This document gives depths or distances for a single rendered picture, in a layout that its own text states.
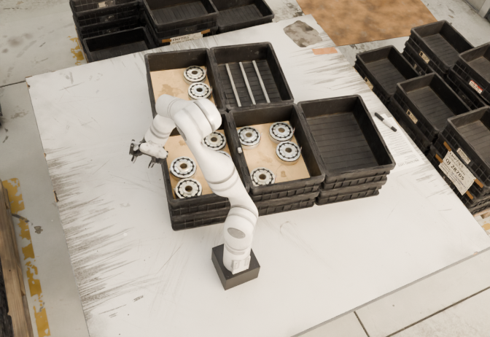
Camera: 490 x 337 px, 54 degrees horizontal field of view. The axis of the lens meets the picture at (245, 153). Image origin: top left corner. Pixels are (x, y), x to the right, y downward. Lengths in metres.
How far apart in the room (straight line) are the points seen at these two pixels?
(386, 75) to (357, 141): 1.28
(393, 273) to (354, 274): 0.15
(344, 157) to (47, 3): 2.90
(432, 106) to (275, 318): 1.78
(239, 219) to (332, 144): 0.75
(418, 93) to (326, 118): 1.09
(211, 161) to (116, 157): 0.93
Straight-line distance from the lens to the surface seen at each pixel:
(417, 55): 3.43
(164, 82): 2.25
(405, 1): 4.59
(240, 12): 3.43
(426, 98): 3.14
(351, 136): 2.15
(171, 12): 3.21
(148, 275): 1.87
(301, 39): 2.74
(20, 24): 4.09
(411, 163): 2.32
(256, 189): 1.77
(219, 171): 1.30
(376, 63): 3.42
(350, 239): 2.01
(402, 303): 2.77
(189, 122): 1.19
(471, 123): 2.96
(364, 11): 4.32
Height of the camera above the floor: 2.41
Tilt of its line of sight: 53 degrees down
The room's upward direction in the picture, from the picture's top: 8 degrees clockwise
